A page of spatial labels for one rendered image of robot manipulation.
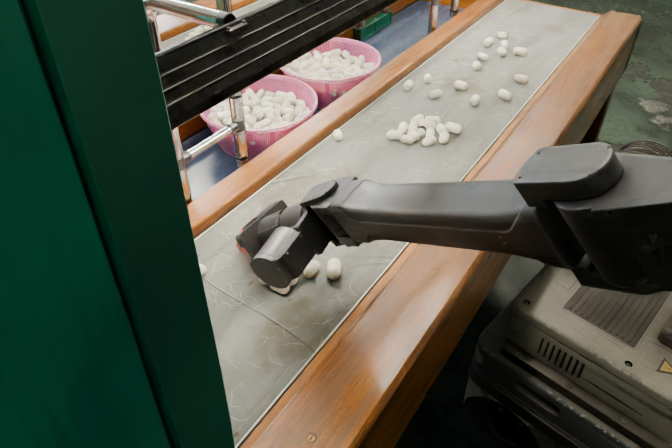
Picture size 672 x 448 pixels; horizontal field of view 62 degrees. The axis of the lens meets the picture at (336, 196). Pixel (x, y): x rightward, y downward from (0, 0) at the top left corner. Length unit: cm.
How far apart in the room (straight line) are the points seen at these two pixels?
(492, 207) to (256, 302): 47
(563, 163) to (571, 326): 85
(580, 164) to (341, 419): 43
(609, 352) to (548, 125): 47
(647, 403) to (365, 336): 64
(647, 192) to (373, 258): 59
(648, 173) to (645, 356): 88
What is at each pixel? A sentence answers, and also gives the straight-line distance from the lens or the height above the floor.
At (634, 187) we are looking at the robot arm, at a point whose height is 116.
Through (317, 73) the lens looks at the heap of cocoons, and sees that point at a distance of 149.
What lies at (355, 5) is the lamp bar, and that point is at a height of 107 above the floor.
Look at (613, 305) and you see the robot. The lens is 131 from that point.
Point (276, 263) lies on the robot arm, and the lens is 70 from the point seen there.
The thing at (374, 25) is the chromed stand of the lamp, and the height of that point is 70.
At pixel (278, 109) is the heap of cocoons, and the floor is 74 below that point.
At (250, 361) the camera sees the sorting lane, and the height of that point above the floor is 74.
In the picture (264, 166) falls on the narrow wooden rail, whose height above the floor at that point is 76.
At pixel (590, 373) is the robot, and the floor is 42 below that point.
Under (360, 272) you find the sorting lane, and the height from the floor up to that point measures 74.
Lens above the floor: 137
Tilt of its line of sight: 38 degrees down
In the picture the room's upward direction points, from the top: straight up
